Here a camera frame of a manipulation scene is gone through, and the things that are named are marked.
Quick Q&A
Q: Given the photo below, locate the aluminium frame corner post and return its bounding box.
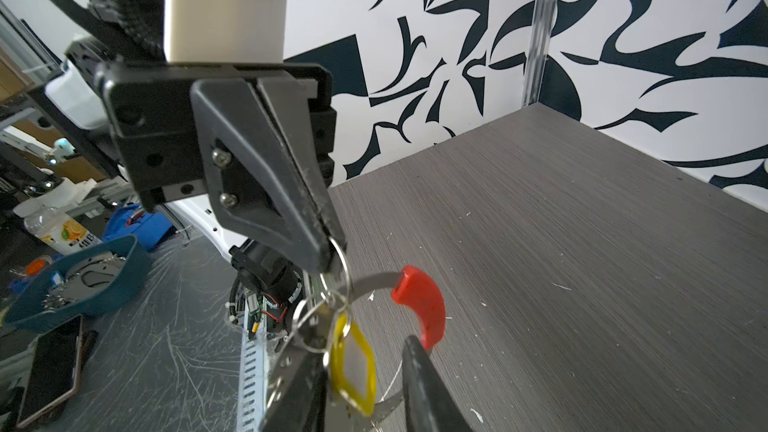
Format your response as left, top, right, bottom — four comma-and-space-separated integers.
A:
522, 0, 558, 107

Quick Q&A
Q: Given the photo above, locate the small silver split ring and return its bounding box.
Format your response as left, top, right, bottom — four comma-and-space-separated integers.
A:
320, 235, 354, 313

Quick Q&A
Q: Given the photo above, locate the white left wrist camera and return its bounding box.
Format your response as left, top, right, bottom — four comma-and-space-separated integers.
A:
163, 0, 287, 63

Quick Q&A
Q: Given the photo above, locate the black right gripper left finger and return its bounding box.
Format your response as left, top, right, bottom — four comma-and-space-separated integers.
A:
260, 347, 327, 431

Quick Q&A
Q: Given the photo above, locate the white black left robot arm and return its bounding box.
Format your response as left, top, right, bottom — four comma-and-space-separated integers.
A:
50, 0, 345, 290

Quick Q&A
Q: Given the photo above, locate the plastic drink bottle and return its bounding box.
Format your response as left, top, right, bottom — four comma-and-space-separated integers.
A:
24, 207, 102, 255

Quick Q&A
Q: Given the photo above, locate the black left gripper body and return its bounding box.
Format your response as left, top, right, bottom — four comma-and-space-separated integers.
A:
95, 61, 336, 207

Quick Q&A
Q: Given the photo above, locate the white slotted cable duct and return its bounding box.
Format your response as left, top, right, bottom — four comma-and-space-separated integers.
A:
236, 328, 268, 432

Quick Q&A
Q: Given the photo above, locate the black smartphone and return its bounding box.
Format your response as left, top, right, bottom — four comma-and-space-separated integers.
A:
16, 315, 83, 430

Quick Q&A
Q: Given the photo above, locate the teal tray with parts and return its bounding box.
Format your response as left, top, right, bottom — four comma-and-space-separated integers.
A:
4, 235, 152, 333

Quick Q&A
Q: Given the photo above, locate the yellow key tag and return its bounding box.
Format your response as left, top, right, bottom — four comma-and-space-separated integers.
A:
329, 313, 377, 417

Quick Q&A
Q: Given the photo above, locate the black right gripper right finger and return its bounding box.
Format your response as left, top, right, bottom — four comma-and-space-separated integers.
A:
402, 336, 472, 432

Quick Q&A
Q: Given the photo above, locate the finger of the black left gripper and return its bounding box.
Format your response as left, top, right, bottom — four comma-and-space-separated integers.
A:
257, 72, 344, 252
190, 77, 333, 273

